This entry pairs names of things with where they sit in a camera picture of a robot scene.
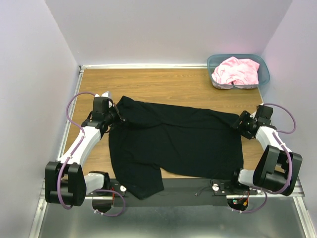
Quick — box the black t shirt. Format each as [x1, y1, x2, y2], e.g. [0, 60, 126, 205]
[108, 96, 244, 200]

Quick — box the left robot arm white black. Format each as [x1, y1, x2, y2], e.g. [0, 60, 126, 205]
[45, 92, 124, 209]

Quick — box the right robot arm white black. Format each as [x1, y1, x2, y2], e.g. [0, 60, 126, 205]
[228, 103, 303, 196]

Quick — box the pink t shirt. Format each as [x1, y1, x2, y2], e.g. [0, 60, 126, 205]
[211, 57, 260, 85]

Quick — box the teal plastic bin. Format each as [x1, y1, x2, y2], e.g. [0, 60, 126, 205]
[207, 54, 270, 90]

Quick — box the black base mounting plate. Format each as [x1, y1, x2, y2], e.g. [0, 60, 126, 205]
[86, 178, 258, 212]

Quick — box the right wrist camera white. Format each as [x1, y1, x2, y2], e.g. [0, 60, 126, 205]
[250, 105, 260, 119]

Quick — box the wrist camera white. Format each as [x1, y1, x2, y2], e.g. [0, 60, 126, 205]
[250, 105, 260, 119]
[94, 91, 112, 99]

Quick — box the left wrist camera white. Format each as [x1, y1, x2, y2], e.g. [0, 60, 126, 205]
[94, 91, 112, 99]

